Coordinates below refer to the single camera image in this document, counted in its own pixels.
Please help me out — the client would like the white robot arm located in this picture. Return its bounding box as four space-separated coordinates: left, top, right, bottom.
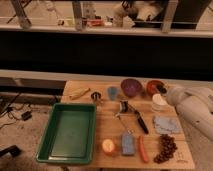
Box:
157 86 213 141

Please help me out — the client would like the white paper cup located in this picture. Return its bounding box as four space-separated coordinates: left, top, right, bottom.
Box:
151 94 167 111

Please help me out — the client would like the blue eraser block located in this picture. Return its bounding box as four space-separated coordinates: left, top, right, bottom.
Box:
121 133 135 156

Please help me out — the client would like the red bowl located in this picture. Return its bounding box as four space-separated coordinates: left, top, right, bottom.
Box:
146 80 164 97

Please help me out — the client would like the purple bowl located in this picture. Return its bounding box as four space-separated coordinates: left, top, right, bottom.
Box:
121 78 143 97

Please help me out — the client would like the blue grey cloth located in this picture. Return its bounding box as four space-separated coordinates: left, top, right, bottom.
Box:
153 116 180 134

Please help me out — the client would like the bunch of dark grapes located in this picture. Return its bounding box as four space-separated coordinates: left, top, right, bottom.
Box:
154 134 177 164

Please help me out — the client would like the orange carrot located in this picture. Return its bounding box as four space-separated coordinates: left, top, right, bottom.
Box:
138 136 149 163

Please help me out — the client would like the yellow orange fruit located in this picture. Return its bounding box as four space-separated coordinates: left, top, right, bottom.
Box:
102 139 115 154

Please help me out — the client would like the yellow banana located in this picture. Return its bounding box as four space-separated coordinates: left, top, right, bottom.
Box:
69 88 90 100

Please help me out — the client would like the green plastic tray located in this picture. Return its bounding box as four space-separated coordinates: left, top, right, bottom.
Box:
37 103 96 165

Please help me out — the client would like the black power adapter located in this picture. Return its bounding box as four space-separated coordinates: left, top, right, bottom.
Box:
21 111 32 121

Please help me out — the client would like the black handled peeler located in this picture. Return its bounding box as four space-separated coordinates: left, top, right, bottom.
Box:
120 100 149 134

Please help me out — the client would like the metal wire tool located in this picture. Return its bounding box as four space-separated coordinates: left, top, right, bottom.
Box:
115 113 133 134

